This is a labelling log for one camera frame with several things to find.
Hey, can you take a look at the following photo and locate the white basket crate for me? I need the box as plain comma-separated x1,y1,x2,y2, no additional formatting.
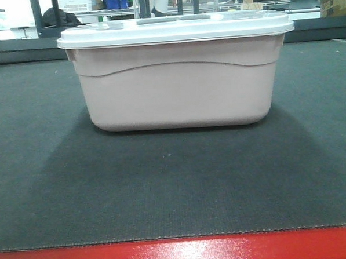
57,0,92,13

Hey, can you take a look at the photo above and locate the white plastic bin with lid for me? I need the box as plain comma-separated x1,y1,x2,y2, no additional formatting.
57,10,295,132

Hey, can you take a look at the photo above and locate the dark grey fabric mat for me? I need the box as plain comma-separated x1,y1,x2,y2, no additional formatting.
0,40,346,251

